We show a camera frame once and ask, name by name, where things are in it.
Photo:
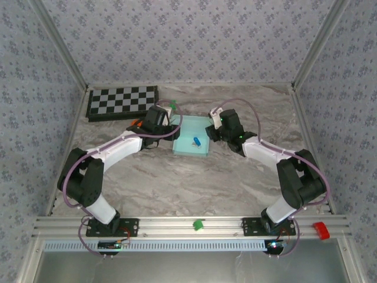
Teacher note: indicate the black and grey checkerboard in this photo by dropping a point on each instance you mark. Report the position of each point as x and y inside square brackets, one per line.
[117, 101]

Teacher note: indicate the red plastic clip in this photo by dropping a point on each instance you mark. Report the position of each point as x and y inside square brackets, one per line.
[321, 230]

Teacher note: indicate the small green plastic piece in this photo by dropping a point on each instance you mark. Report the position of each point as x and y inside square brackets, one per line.
[172, 105]

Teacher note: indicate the light blue paper box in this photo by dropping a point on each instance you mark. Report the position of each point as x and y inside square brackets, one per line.
[188, 132]

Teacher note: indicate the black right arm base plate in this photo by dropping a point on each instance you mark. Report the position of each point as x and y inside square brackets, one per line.
[250, 227]

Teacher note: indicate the aluminium frame post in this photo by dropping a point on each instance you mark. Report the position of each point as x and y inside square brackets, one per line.
[59, 47]
[321, 44]

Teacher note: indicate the orange plastic piece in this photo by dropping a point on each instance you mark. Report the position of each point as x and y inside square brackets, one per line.
[136, 122]

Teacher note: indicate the aluminium table side rail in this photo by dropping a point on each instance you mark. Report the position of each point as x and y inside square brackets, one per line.
[301, 118]
[80, 109]

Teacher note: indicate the small blue usb stick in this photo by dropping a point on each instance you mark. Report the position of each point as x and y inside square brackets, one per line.
[196, 141]

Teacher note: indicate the green plastic block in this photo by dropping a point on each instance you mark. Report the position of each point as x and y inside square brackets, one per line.
[198, 225]

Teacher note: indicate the aluminium mounting rail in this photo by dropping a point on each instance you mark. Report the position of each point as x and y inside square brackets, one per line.
[176, 227]

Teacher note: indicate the aluminium table rear rail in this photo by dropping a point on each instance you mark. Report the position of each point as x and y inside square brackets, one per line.
[188, 85]

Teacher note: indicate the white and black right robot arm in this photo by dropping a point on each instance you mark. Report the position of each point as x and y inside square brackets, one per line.
[265, 150]

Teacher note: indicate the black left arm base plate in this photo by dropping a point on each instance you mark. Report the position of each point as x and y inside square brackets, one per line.
[131, 227]

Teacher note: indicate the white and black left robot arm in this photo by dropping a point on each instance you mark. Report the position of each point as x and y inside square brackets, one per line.
[117, 148]

